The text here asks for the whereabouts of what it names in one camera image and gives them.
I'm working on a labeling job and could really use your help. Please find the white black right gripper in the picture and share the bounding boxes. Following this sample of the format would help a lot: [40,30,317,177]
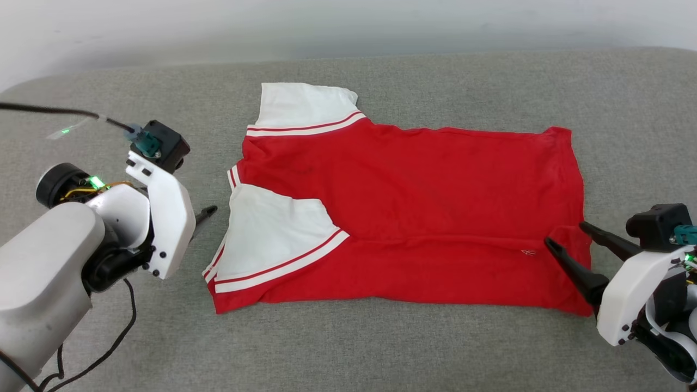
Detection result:
[544,220,697,385]

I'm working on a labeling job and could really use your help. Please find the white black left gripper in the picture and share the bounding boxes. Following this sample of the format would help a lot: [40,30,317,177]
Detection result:
[36,151,218,293]

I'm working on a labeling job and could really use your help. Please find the red and white t-shirt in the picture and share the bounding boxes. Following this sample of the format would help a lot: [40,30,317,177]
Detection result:
[203,82,594,317]

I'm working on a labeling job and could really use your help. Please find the teal left camera connector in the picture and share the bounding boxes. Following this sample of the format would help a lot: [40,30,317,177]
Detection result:
[125,125,162,158]

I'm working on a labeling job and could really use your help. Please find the teal camera connector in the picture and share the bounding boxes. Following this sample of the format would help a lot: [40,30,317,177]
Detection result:
[125,125,162,158]
[670,225,697,246]

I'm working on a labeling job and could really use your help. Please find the teal right camera connector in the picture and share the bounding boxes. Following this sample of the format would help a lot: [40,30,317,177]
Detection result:
[670,225,697,246]

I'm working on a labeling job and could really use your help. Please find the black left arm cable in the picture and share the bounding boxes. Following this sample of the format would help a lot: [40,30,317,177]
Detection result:
[0,278,137,392]

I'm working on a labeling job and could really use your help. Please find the clear tape cable tag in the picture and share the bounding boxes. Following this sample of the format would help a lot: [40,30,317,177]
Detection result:
[46,116,103,141]

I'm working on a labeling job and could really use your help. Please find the black left camera cable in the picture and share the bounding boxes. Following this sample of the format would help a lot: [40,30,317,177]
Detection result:
[0,102,134,133]

